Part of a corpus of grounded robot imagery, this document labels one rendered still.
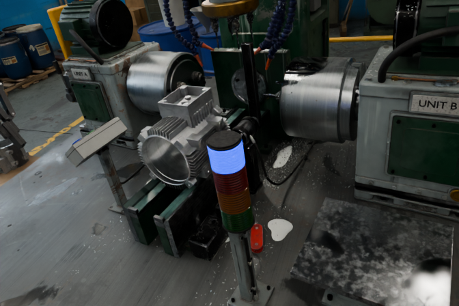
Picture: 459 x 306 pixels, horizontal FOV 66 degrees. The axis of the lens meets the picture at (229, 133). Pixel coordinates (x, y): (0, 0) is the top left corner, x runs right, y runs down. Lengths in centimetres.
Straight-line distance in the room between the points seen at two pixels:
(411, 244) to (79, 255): 84
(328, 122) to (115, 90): 80
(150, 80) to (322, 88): 61
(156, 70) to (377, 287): 94
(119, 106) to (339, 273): 100
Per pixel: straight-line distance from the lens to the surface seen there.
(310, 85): 99
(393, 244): 82
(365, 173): 103
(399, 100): 91
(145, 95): 131
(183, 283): 93
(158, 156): 103
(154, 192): 101
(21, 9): 753
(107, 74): 138
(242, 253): 73
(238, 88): 132
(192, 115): 93
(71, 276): 107
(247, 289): 82
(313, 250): 79
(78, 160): 104
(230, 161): 57
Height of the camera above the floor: 151
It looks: 30 degrees down
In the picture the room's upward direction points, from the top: 9 degrees counter-clockwise
